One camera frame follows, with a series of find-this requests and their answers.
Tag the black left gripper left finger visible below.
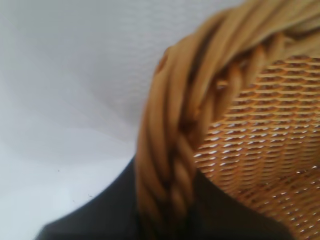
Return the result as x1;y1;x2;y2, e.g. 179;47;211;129
37;159;151;240

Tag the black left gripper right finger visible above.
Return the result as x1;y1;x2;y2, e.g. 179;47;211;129
186;172;296;240

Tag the brown woven wicker basket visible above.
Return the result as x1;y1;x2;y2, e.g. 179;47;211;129
133;0;320;240

